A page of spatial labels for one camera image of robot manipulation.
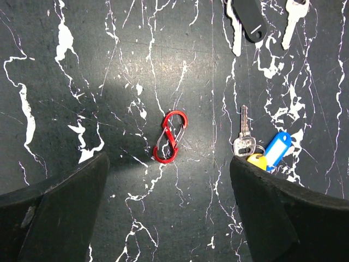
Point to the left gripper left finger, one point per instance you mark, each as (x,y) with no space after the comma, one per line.
(54,219)

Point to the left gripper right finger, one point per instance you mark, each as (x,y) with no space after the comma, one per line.
(286,222)

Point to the key with red tag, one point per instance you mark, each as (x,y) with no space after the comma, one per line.
(296,11)

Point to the key with blue tag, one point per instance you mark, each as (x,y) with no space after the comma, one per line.
(274,152)

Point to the key with black tag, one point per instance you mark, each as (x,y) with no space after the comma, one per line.
(245,16)

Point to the red S carabiner keyring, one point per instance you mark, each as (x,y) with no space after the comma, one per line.
(173,140)

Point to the key with yellow tag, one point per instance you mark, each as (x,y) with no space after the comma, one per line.
(245,145)

